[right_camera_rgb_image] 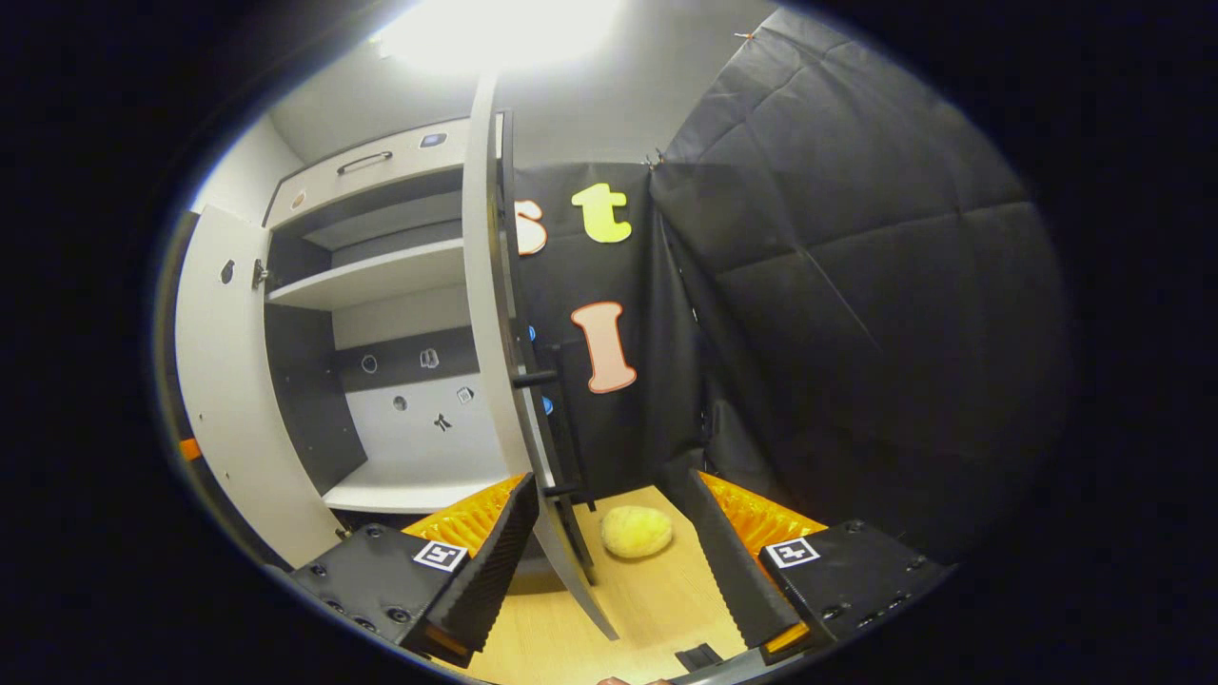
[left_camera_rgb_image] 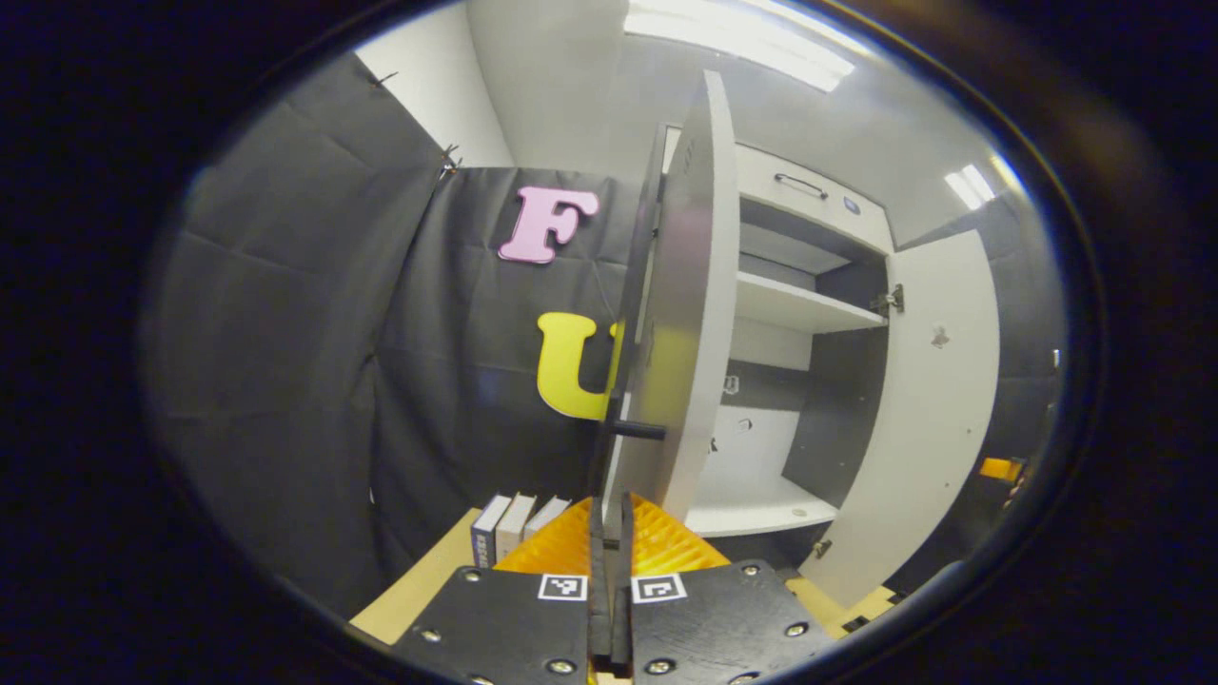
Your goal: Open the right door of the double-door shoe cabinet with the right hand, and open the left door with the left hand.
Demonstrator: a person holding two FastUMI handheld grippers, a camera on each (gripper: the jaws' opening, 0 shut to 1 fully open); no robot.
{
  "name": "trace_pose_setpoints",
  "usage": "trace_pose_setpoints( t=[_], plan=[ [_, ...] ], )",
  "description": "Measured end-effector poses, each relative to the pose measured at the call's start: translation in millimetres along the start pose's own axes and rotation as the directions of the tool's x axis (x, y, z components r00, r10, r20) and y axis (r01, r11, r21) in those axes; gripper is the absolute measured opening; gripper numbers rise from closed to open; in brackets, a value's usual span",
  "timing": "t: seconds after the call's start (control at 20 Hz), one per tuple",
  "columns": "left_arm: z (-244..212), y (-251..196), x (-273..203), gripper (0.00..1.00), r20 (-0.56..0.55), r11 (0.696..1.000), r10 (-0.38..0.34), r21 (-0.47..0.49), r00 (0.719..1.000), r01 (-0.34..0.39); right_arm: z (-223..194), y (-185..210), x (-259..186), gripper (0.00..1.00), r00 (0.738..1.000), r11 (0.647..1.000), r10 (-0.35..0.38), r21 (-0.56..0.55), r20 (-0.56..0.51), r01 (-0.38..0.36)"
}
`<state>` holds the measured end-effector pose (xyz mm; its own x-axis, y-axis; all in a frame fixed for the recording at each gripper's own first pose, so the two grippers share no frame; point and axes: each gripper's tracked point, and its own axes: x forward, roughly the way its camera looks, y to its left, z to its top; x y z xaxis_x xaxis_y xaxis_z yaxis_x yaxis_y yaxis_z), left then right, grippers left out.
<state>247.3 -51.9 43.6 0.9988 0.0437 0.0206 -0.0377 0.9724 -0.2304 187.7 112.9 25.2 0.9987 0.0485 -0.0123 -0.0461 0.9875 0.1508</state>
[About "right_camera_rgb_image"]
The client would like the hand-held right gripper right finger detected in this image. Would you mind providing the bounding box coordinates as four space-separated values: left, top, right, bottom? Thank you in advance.
683 470 955 667

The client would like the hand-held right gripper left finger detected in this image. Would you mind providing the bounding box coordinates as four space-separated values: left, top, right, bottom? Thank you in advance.
285 473 540 667

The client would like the checkered-sticker grey cabinet door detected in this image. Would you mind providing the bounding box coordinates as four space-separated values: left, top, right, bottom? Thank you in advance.
174 205 345 569

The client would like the grey double-door shoe cabinet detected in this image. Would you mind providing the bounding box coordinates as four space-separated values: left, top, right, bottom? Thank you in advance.
262 114 534 534

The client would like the black door handle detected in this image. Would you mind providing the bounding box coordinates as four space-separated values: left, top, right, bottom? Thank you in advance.
512 342 598 510

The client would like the box-sticker grey cabinet door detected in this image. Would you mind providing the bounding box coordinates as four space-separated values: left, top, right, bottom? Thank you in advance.
462 71 619 640

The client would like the grey cabinet shelf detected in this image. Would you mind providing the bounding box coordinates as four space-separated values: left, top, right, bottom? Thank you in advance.
266 238 467 312

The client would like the grey cabinet drawer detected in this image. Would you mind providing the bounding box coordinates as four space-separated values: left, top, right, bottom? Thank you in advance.
265 118 472 229

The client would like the yellow fluffy sponge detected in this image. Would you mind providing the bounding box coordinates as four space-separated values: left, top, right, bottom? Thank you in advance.
599 505 675 559

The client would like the black backdrop cloth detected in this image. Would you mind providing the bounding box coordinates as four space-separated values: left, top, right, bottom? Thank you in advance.
514 10 1076 572

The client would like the ceiling light panel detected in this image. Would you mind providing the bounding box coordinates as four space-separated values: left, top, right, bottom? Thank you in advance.
371 0 619 72

